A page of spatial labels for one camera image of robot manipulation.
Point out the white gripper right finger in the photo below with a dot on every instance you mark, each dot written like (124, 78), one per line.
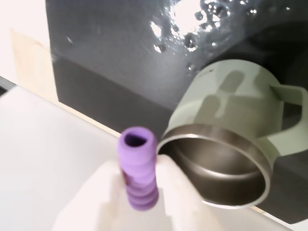
(180, 199)

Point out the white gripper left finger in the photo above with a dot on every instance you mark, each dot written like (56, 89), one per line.
(96, 199)

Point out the purple ribbed pen grip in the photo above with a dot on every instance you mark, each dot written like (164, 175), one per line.
(140, 168)

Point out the steel mug pale green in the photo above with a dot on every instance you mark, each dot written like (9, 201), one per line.
(228, 115)

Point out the black glossy mat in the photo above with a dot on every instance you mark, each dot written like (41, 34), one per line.
(120, 60)

